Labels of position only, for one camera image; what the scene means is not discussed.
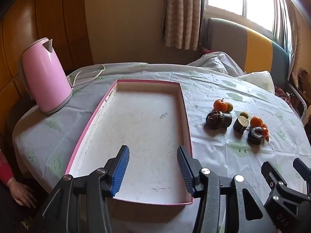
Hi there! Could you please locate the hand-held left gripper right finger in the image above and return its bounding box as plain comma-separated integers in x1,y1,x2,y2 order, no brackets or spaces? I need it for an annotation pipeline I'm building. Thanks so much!
177,146,277,233

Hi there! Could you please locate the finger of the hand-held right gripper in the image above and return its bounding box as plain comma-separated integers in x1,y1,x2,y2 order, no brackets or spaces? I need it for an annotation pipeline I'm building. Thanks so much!
261,161,289,199
293,158,311,187

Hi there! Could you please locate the dark sugarcane piece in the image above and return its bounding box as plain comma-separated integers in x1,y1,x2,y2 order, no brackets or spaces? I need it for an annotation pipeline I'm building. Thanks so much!
233,116,249,134
223,113,233,128

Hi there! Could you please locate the white printed plastic tablecloth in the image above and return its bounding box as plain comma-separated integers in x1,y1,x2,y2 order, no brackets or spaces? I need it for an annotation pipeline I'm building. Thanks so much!
12,62,311,233

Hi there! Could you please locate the white printed plastic sheet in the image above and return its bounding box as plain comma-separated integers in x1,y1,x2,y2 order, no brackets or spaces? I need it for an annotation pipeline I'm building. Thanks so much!
237,71,275,94

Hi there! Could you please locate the pink electric kettle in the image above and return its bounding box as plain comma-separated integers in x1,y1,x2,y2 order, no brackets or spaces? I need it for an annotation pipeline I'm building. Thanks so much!
21,38,73,114

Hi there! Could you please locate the white plastic cover sheet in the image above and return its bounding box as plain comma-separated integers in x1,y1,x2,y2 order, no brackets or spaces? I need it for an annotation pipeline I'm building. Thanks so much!
187,51,246,77

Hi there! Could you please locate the dark wrinkled passion fruit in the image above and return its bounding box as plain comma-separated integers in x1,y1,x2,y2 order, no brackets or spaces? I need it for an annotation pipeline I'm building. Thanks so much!
205,110,225,130
247,127,265,145

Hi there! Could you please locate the metal bed rail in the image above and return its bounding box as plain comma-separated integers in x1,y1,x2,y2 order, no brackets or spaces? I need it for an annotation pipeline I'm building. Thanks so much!
287,81,309,127

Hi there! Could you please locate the pink shallow cardboard box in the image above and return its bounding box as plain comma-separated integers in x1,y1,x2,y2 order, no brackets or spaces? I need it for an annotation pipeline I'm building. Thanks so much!
65,79,194,206

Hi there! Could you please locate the beige patterned curtain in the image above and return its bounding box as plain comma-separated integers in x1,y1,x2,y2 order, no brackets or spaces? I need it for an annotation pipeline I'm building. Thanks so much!
162,0,207,51

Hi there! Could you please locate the beige side curtain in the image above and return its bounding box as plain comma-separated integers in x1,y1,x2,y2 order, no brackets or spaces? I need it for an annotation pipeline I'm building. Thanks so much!
279,0,303,88

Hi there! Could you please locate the wooden wardrobe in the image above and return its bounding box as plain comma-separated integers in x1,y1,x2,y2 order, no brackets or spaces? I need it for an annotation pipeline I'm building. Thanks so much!
0,0,93,131

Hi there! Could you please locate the another person's forearm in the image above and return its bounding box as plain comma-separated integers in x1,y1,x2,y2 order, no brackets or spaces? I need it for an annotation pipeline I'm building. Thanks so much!
0,148,15,183

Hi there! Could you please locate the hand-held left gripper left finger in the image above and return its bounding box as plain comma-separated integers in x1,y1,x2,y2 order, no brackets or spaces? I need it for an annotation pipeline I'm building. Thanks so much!
33,145,130,233

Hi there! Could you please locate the brown clutter pile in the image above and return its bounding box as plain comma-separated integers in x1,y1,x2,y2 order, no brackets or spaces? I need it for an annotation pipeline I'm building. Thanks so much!
300,69,311,97

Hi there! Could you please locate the white kettle cable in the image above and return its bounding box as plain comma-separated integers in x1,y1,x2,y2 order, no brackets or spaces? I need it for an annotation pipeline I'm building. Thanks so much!
67,64,106,88

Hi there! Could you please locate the grey yellow blue headboard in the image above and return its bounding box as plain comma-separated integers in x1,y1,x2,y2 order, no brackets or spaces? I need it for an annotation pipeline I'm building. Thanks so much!
206,17,291,88

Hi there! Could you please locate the maroon cloth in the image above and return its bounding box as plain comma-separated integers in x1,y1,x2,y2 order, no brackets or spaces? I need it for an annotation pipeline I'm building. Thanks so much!
274,86,292,102

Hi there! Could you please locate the mandarin orange with stem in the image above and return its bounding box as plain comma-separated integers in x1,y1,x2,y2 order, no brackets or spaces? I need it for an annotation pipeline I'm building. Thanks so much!
213,98,228,112

